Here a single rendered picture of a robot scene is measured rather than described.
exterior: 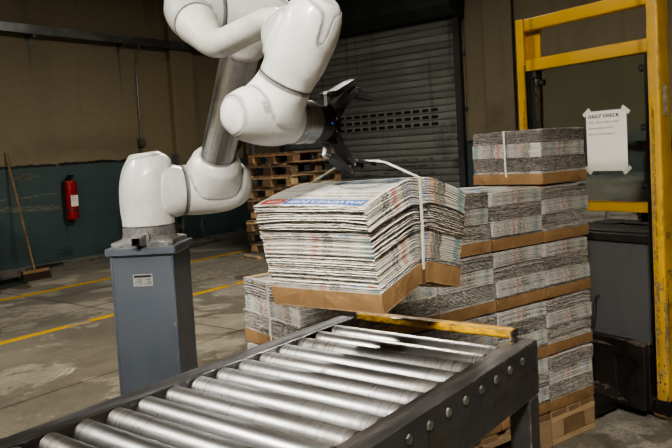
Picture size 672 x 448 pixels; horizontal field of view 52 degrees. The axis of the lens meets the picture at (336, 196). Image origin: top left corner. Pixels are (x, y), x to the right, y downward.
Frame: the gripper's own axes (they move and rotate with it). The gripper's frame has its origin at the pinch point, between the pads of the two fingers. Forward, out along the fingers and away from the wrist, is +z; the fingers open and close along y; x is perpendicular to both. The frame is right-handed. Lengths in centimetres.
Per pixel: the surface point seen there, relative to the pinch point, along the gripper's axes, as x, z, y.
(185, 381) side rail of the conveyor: -19, -35, 52
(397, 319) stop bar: -4, 20, 46
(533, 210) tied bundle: -17, 138, 22
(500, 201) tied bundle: -23, 120, 18
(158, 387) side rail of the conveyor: -21, -40, 52
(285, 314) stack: -57, 37, 54
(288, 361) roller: -10, -14, 51
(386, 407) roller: 24, -26, 50
